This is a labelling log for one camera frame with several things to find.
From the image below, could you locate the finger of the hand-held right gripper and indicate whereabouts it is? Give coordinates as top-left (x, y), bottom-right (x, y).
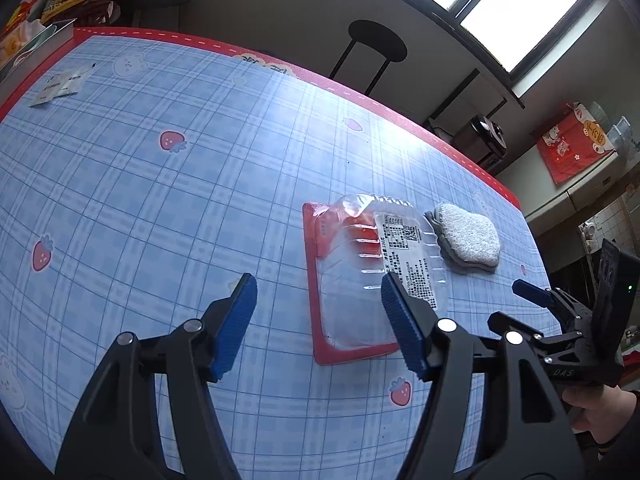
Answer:
top-left (512, 279), bottom-right (597, 333)
top-left (487, 311), bottom-right (551, 348)

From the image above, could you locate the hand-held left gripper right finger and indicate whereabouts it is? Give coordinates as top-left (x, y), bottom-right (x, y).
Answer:
top-left (380, 271), bottom-right (587, 480)

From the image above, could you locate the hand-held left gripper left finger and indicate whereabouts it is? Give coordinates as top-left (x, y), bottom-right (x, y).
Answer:
top-left (55, 273), bottom-right (258, 480)

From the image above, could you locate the clear plastic tray red base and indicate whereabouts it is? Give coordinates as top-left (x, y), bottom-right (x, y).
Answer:
top-left (302, 192), bottom-right (449, 367)

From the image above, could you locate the grey scouring sponge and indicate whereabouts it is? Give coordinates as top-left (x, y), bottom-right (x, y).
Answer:
top-left (424, 202), bottom-right (501, 275)

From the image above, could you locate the person's right forearm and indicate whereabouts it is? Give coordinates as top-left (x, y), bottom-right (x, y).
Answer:
top-left (594, 422), bottom-right (640, 480)

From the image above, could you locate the person's right hand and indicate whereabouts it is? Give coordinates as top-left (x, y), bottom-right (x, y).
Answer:
top-left (562, 384), bottom-right (640, 448)

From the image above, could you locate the white fridge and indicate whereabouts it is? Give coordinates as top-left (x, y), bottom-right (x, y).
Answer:
top-left (522, 150), bottom-right (640, 223)

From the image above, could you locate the blue plaid tablecloth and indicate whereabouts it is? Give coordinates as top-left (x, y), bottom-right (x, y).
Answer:
top-left (0, 26), bottom-right (601, 480)

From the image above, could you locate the red printed cloth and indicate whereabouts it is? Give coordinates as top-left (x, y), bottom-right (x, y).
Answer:
top-left (536, 104), bottom-right (621, 185)

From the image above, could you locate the silver rice cooker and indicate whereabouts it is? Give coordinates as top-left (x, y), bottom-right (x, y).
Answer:
top-left (469, 115), bottom-right (508, 162)

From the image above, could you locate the clear plastic container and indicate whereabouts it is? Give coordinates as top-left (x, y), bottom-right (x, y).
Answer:
top-left (604, 116), bottom-right (640, 155)

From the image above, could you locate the black metal rack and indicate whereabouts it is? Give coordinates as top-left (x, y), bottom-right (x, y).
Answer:
top-left (427, 69), bottom-right (508, 137)

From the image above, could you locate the dark window sill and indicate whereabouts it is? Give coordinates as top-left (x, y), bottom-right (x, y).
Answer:
top-left (320, 0), bottom-right (526, 109)

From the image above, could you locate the black framed window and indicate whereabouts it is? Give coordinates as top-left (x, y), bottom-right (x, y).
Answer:
top-left (350, 0), bottom-right (613, 78)

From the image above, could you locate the black round stool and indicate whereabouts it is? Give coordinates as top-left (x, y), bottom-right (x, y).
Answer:
top-left (327, 20), bottom-right (408, 97)

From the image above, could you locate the white sachet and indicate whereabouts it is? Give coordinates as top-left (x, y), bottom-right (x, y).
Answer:
top-left (28, 77), bottom-right (69, 107)
top-left (52, 71), bottom-right (91, 96)

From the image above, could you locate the dark round stool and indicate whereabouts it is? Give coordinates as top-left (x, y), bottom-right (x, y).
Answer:
top-left (131, 0), bottom-right (201, 23)

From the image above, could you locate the metal baking tray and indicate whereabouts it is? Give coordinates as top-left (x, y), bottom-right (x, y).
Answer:
top-left (0, 19), bottom-right (77, 86)

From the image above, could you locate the yellow floral packet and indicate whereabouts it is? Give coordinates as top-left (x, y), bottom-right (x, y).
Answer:
top-left (0, 20), bottom-right (46, 63)

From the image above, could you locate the red orange snack bag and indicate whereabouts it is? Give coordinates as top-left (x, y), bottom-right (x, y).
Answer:
top-left (0, 0), bottom-right (43, 36)

